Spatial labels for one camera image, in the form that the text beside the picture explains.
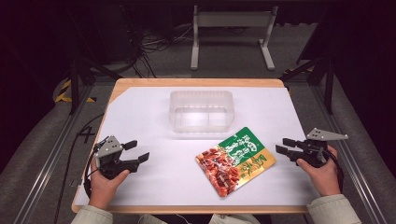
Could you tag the aluminium floor rail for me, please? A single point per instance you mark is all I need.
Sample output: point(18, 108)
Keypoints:
point(348, 155)
point(53, 161)

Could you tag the person's left hand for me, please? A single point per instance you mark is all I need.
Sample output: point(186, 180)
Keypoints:
point(104, 186)

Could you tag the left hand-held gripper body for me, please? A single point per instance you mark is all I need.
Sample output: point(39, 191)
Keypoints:
point(107, 148)

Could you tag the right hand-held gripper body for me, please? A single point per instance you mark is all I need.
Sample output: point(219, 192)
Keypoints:
point(314, 149)

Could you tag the clear plastic container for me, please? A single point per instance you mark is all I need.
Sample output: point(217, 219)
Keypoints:
point(201, 112)

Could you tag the white metal stand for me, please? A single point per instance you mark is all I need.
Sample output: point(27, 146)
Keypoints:
point(233, 19)

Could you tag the white paper sheet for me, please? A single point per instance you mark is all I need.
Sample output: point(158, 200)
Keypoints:
point(174, 174)

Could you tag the black metal stand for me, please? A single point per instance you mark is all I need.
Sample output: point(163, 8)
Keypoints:
point(328, 84)
point(74, 84)

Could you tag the green and red snack packet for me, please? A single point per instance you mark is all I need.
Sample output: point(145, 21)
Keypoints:
point(236, 161)

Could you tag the person's right hand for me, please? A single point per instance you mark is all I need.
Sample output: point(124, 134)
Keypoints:
point(320, 179)

